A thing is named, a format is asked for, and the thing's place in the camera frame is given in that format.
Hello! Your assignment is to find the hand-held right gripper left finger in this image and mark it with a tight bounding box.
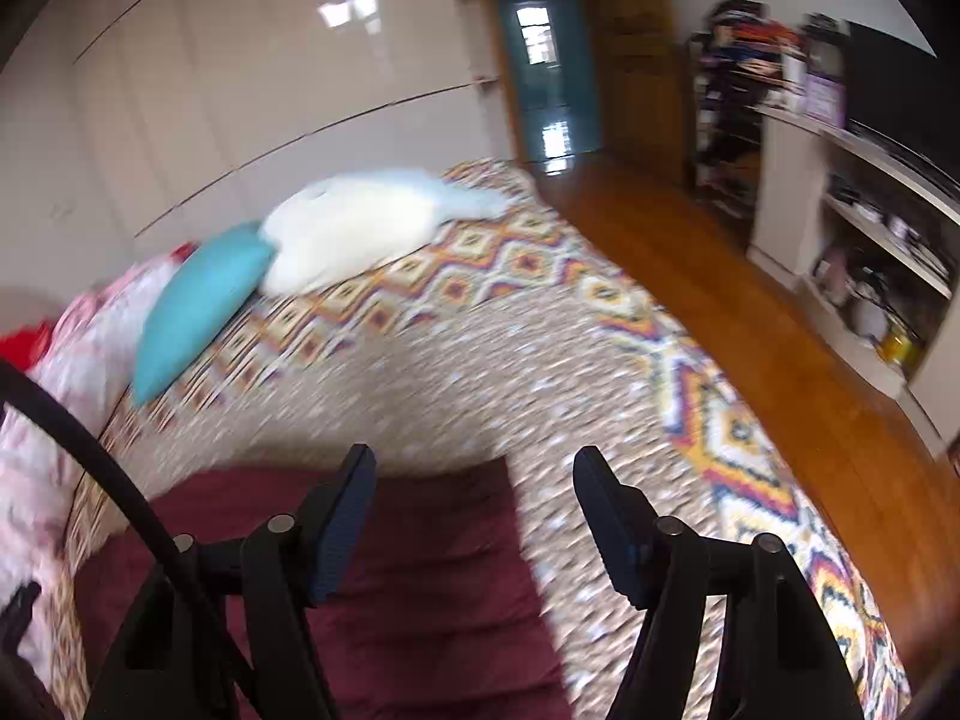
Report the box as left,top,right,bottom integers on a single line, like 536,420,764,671
82,442,377,720

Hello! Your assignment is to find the teal pillow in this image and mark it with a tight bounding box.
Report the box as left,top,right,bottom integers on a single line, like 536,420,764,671
129,221,277,407

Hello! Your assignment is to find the purple box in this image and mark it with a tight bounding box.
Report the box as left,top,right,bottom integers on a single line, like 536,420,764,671
802,71,848,125

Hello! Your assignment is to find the patterned bedspread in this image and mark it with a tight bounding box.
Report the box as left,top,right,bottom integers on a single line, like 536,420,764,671
45,157,912,720

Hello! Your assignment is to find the white glossy wardrobe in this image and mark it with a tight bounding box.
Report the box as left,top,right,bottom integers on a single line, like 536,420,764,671
0,0,518,278

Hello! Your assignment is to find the pile of clothes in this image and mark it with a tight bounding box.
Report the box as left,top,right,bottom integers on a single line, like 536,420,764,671
686,0,852,218

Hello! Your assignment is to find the pink floral quilt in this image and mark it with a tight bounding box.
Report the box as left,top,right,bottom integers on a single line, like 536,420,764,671
0,244,196,691

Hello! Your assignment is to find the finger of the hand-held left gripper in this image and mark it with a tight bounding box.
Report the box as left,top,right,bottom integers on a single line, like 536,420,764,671
0,581,44,665

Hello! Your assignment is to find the white shelf unit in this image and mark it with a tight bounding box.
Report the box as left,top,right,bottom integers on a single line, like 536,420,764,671
746,101,960,458

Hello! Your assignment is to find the red cloth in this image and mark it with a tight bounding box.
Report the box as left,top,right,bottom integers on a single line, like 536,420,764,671
0,321,57,372

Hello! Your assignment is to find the black braided cable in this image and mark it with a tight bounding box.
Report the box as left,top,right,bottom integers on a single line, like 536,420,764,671
0,358,260,720

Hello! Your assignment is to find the white fluffy pillow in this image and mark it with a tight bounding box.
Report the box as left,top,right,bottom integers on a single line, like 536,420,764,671
257,167,515,296

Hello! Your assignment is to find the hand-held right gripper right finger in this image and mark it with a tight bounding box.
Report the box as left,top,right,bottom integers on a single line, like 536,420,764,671
572,446,860,720

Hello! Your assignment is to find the rounded beige headboard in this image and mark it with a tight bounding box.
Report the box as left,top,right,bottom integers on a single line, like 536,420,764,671
0,281,102,335

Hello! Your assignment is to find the black television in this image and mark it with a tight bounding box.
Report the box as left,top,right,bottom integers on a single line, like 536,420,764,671
844,19,960,181

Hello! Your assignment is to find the yellow container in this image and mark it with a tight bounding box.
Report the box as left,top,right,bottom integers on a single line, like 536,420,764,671
876,319,920,368

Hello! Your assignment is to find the wooden door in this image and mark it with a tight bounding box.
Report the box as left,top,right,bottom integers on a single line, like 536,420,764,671
592,0,691,181

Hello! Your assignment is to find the maroon quilted jacket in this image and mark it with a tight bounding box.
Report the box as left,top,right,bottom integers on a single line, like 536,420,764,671
71,457,571,720

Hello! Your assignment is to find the wooden door frame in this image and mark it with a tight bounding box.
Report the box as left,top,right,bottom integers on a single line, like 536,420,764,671
469,0,526,164

